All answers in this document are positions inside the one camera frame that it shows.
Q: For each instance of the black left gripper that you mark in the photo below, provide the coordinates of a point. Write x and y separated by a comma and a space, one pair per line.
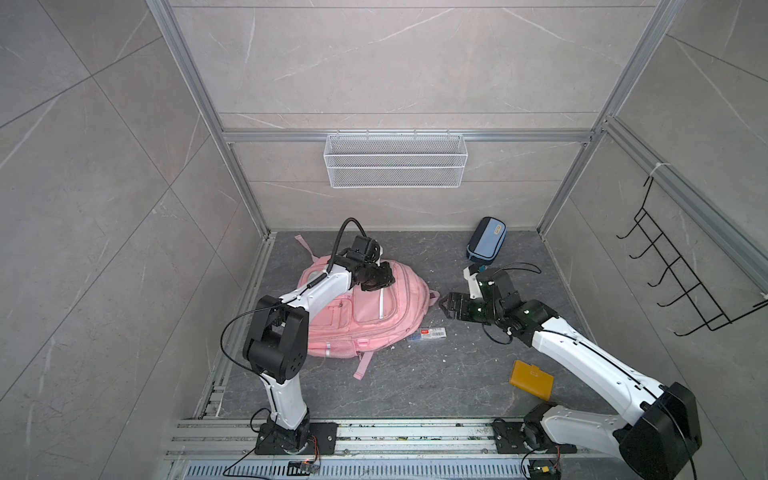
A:
387, 277

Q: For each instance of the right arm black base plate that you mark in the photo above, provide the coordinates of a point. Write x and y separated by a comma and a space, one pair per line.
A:
519, 437

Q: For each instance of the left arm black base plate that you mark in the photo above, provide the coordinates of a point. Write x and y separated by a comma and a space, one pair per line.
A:
306, 439

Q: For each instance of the blue pencil case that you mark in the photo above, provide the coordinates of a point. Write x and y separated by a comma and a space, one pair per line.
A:
486, 241

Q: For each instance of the white wire mesh basket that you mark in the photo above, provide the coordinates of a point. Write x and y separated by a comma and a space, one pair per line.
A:
356, 161

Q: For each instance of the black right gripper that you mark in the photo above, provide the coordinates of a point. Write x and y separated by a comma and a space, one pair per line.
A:
454, 297

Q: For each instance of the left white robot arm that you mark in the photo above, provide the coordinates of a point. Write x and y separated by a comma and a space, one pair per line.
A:
276, 344

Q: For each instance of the pink student backpack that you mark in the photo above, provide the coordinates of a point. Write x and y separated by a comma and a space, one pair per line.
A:
359, 323

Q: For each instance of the black wire hook rack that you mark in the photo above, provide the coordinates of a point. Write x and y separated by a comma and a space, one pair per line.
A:
679, 273

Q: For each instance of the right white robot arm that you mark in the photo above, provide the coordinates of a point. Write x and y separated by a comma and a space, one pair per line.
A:
655, 428

